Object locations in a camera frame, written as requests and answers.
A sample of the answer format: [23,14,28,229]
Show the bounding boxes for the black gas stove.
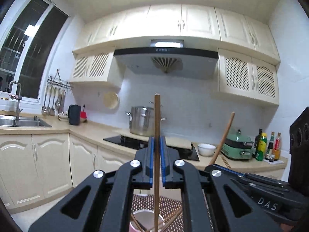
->
[104,135,199,161]

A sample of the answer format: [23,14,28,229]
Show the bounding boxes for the dark sauce bottle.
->
[265,131,274,160]

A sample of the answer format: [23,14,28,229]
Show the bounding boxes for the green oil bottle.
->
[256,132,267,161]

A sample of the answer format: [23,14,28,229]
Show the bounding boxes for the white bowl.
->
[197,143,216,157]

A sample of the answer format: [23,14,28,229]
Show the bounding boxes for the green electric cooker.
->
[221,129,254,161]

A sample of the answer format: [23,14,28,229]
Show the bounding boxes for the dark olive oil bottle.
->
[252,128,262,158]

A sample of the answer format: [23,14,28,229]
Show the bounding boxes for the red cap sauce bottle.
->
[272,132,281,161]

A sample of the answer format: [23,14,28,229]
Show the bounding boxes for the pink utensil holder cup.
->
[128,210,165,231]

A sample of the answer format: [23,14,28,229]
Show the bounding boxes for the stainless steel stock pot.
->
[125,106,155,137]

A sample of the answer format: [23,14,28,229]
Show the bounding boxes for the red container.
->
[80,111,87,123]

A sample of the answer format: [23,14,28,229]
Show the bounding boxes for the black electric kettle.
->
[68,104,81,126]

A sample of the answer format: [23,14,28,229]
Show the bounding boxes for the round wooden board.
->
[103,91,119,109]

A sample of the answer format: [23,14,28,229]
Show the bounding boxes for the range hood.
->
[114,46,219,80]

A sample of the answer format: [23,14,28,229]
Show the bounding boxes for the hanging utensil rack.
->
[41,69,73,118]

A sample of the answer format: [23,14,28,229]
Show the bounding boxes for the steel sink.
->
[0,115,52,127]

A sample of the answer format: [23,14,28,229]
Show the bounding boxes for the steel faucet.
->
[9,81,22,120]

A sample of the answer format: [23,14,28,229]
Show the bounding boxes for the window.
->
[1,0,69,100]

